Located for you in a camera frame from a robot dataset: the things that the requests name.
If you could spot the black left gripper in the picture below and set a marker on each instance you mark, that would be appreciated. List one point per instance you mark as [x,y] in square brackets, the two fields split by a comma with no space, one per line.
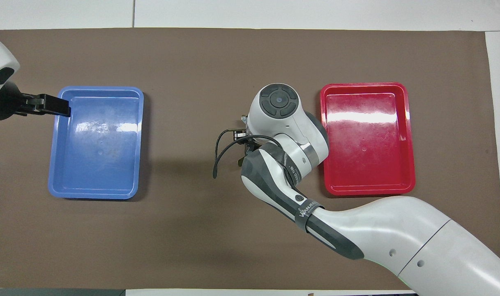
[5,105]

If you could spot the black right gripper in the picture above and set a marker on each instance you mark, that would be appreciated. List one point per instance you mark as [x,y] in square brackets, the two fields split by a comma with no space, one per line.
[250,142]

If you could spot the curved brake shoe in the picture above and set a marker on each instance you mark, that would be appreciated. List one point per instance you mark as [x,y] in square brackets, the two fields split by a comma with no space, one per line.
[245,119]

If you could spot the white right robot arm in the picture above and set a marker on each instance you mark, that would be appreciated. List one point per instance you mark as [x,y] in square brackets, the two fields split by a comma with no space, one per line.
[377,234]

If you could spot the blue plastic tray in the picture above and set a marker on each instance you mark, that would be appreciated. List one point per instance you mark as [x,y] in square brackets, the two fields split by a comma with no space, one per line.
[118,181]

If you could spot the brown table mat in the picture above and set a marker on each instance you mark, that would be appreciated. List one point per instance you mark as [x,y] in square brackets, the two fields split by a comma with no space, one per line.
[192,238]

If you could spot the red plastic tray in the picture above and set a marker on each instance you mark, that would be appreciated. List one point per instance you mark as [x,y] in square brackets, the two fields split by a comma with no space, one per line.
[369,164]

